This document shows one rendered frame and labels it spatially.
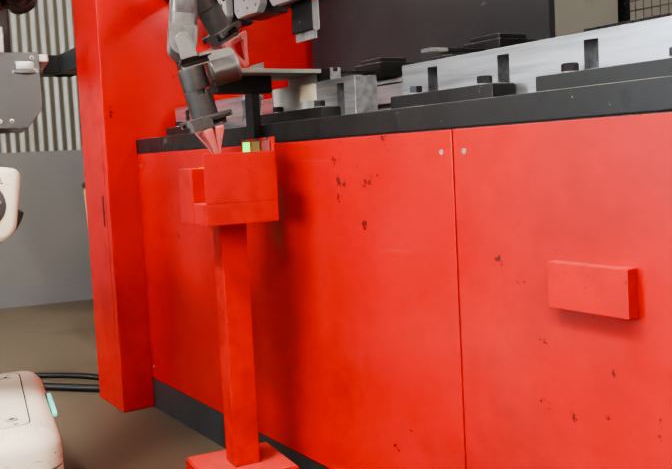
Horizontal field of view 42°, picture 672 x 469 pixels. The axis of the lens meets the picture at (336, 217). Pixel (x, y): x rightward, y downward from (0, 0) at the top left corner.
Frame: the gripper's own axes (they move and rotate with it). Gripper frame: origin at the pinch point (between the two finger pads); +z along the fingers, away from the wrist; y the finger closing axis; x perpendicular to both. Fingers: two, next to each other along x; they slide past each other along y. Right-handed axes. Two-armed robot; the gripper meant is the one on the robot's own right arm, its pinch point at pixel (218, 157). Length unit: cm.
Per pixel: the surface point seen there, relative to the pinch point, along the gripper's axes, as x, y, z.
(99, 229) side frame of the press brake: 115, -10, 19
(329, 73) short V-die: 9.2, 35.2, -10.0
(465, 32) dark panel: 26, 87, -10
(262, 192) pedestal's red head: -4.8, 5.5, 9.5
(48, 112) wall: 363, 25, -28
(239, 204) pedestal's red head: -4.8, -0.1, 10.3
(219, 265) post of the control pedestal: 4.5, -5.6, 22.8
